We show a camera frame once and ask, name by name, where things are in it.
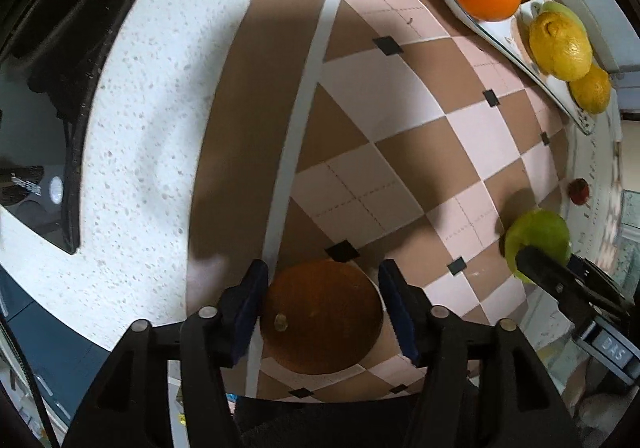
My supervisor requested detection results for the checkered brown table mat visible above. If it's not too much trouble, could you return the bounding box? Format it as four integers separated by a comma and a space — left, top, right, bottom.
186, 0, 568, 402

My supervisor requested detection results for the yellow lemon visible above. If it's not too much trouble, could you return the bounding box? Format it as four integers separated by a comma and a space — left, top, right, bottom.
528, 12, 592, 82
568, 63, 612, 115

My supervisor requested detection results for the green apple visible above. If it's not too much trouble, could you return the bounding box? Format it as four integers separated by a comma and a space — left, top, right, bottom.
540, 1, 587, 32
503, 208, 572, 285

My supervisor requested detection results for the red cherry tomato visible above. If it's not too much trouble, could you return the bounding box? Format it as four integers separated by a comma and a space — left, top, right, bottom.
567, 179, 590, 205

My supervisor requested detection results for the dark reddish orange fruit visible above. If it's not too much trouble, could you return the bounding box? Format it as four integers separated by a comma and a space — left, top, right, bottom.
260, 260, 383, 376

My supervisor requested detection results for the oval floral ceramic plate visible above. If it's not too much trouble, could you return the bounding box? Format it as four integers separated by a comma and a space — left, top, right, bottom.
443, 0, 596, 135

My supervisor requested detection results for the black gas stove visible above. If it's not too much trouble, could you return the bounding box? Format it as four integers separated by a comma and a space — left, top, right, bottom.
1, 57, 79, 254

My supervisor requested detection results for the blue kitchen cabinet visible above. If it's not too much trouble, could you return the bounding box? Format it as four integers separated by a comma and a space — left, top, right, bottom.
1, 272, 108, 424

